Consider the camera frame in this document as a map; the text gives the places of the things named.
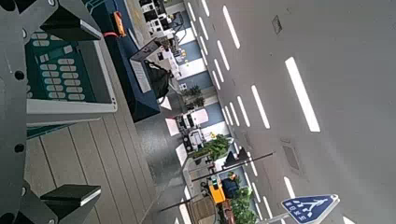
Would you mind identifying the green bush row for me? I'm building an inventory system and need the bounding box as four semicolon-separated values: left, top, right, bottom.
228;186;260;224

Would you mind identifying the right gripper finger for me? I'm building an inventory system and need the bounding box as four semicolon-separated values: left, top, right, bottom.
21;184;103;224
22;0;103;42

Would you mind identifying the tall green plant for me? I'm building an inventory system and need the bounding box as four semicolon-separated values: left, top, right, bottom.
192;133;233;161

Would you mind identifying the grey metal sign pole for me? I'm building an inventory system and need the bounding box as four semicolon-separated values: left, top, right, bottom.
256;212;290;224

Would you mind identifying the navy blue tablecloth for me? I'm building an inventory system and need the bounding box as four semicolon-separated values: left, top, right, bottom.
90;0;162;124

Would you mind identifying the yellow delivery vehicle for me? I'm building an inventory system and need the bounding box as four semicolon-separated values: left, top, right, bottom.
207;177;227;204

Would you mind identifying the blue pedestrian road sign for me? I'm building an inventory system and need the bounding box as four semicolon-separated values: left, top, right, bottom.
280;194;340;224

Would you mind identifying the orange hand tool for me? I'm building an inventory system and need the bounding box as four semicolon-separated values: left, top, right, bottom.
112;11;127;37

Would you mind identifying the black signpost pole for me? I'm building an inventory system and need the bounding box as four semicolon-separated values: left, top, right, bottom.
191;147;275;183

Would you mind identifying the square ceiling vent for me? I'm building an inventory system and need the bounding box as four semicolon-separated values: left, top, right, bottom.
271;14;283;35
281;144;302;172

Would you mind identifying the ceiling light strip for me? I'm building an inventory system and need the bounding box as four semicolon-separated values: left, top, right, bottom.
217;39;231;72
284;56;321;133
250;84;271;130
236;95;251;128
283;175;296;199
221;5;241;49

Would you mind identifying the white kiosk machine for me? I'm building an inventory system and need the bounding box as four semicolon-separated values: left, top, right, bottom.
139;0;158;15
146;12;172;35

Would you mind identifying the black backpack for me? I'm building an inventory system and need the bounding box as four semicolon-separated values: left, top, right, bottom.
144;60;174;101

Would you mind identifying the white delivery vehicle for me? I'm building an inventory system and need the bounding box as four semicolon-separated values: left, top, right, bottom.
176;108;209;130
181;129;206;153

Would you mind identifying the small potted plant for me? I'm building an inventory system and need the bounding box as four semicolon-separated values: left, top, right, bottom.
191;96;206;108
183;85;204;97

